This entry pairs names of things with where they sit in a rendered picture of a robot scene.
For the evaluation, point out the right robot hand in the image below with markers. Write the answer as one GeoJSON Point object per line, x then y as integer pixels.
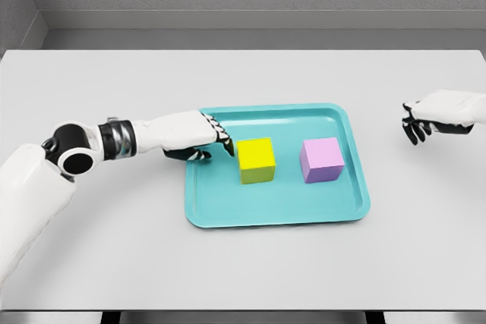
{"type": "Point", "coordinates": [429, 111]}

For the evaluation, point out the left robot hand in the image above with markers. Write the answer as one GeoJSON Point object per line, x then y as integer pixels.
{"type": "Point", "coordinates": [190, 130]}

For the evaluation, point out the yellow cube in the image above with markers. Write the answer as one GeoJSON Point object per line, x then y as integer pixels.
{"type": "Point", "coordinates": [256, 160]}

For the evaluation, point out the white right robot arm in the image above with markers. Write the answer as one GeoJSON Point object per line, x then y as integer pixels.
{"type": "Point", "coordinates": [477, 109]}

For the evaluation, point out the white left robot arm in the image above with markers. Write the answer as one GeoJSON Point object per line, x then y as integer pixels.
{"type": "Point", "coordinates": [76, 149]}

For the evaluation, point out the teal tray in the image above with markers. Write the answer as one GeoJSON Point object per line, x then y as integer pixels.
{"type": "Point", "coordinates": [281, 202]}

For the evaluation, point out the pink cube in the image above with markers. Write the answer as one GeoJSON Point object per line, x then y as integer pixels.
{"type": "Point", "coordinates": [322, 159]}

